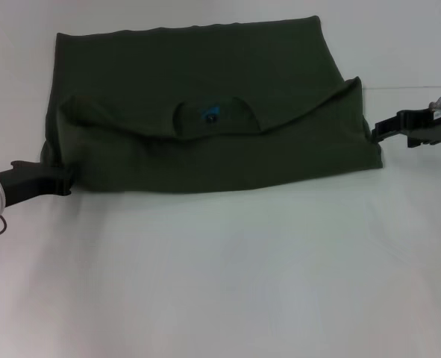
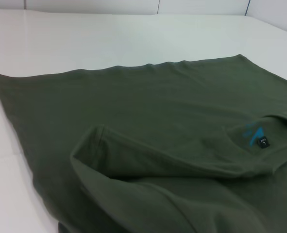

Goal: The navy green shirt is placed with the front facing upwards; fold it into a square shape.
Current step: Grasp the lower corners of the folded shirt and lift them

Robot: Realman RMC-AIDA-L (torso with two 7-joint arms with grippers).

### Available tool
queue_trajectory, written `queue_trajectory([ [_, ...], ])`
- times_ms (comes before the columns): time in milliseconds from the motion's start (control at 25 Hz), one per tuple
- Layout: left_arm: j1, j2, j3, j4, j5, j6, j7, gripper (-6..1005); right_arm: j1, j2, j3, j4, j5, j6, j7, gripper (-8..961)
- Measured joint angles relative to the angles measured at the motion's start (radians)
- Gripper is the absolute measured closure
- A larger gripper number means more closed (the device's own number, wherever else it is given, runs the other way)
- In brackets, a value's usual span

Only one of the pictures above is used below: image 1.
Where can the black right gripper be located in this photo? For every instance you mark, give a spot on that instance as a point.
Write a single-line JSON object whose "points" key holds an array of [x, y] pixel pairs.
{"points": [[433, 128]]}

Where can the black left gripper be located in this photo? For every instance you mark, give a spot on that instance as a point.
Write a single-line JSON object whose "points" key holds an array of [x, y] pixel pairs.
{"points": [[30, 182]]}

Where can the dark green FREE t-shirt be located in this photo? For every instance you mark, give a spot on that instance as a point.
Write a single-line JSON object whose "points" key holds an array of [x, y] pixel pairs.
{"points": [[205, 149]]}

